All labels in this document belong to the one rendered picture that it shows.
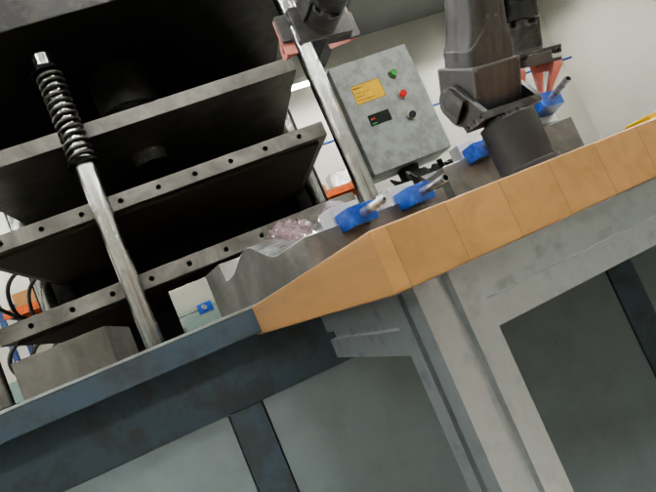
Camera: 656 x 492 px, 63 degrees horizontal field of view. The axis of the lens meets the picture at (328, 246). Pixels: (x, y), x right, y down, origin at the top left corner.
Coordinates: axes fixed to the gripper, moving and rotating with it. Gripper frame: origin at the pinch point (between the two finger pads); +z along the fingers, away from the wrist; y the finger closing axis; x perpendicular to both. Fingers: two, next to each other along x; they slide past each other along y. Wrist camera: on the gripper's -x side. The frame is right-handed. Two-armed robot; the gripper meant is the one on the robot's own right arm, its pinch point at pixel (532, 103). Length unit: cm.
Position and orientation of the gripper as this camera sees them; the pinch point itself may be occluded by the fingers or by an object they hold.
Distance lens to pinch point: 107.6
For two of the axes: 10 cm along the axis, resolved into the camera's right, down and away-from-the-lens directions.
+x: 2.6, 1.9, -9.5
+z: 2.3, 9.4, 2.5
